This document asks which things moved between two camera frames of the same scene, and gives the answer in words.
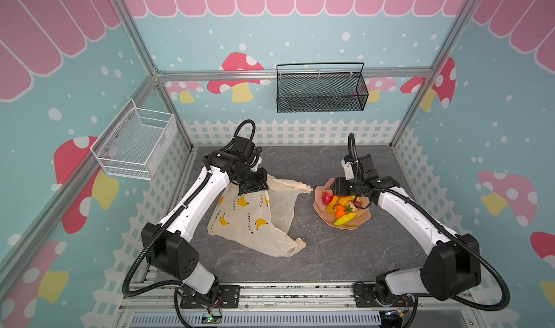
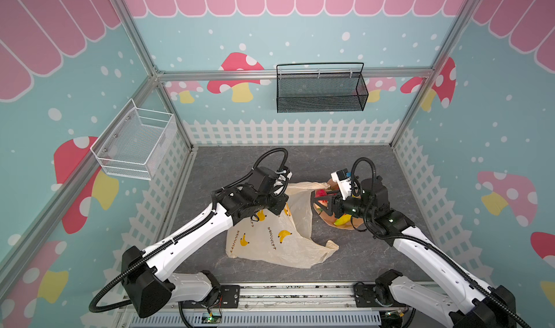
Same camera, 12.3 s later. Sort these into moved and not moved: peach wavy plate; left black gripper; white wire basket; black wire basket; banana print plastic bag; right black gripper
Moved: right black gripper; left black gripper; banana print plastic bag
Not moved: white wire basket; black wire basket; peach wavy plate
